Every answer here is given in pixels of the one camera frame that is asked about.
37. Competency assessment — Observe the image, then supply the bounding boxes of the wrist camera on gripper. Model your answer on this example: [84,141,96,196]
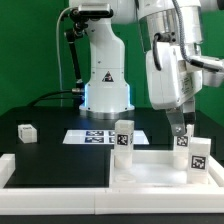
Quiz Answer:
[190,56,224,87]

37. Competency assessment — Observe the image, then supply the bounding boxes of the grey cable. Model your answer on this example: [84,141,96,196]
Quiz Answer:
[55,7,72,108]

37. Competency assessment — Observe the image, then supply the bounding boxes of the white U-shaped fence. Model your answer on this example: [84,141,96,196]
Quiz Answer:
[0,154,224,215]

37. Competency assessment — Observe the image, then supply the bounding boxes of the black camera on mount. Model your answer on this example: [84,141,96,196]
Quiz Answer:
[78,3,113,18]

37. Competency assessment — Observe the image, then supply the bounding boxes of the black cables at base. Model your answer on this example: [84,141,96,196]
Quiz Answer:
[26,87,86,108]

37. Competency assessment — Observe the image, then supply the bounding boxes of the tag marker sheet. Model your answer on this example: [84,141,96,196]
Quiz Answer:
[63,130,149,145]

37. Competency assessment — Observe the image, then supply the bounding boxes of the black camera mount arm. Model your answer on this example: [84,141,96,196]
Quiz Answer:
[65,13,86,89]

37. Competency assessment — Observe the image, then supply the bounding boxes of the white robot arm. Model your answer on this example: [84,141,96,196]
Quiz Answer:
[69,0,224,136]

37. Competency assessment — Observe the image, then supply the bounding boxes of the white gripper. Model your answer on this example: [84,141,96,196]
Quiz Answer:
[146,42,202,136]

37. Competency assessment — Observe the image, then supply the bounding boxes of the white square table top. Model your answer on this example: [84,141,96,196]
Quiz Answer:
[109,150,224,188]

